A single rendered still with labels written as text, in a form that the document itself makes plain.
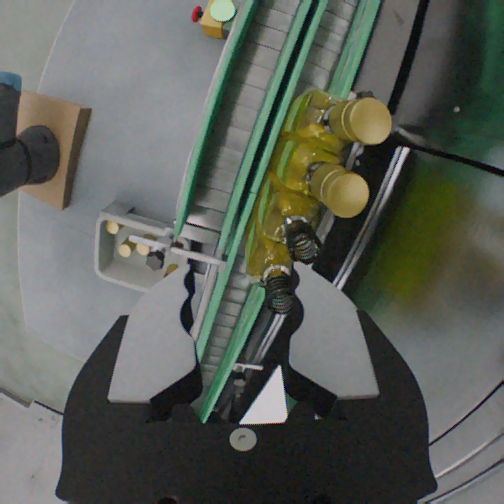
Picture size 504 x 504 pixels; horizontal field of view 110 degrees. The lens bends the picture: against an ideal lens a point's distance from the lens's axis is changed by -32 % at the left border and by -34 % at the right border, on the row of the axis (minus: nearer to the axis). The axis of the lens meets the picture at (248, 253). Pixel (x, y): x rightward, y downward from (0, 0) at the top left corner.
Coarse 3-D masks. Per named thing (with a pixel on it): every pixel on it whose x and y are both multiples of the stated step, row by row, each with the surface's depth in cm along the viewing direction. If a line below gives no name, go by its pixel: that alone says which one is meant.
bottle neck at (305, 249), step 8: (296, 216) 25; (288, 224) 25; (296, 224) 23; (304, 224) 23; (288, 232) 24; (296, 232) 22; (304, 232) 22; (312, 232) 22; (288, 240) 23; (296, 240) 21; (304, 240) 21; (312, 240) 21; (288, 248) 22; (296, 248) 24; (304, 248) 24; (312, 248) 23; (320, 248) 22; (296, 256) 22; (304, 256) 23; (312, 256) 22; (320, 256) 22; (304, 264) 22
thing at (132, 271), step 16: (96, 224) 51; (128, 224) 52; (144, 224) 52; (96, 240) 53; (112, 240) 61; (96, 256) 55; (112, 256) 63; (128, 256) 63; (144, 256) 63; (176, 256) 64; (96, 272) 57; (112, 272) 60; (128, 272) 62; (144, 272) 64; (160, 272) 66; (144, 288) 59
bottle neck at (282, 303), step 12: (264, 276) 28; (276, 276) 26; (288, 276) 27; (264, 288) 27; (276, 288) 24; (288, 288) 24; (276, 300) 26; (288, 300) 26; (276, 312) 25; (288, 312) 25
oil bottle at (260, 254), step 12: (252, 216) 38; (252, 228) 35; (252, 240) 33; (264, 240) 29; (252, 252) 31; (264, 252) 28; (276, 252) 28; (288, 252) 29; (252, 264) 30; (264, 264) 28; (276, 264) 28; (288, 264) 28; (252, 276) 29
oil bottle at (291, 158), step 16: (288, 144) 29; (304, 144) 24; (272, 160) 37; (288, 160) 26; (304, 160) 23; (320, 160) 23; (336, 160) 23; (288, 176) 25; (304, 176) 24; (304, 192) 25
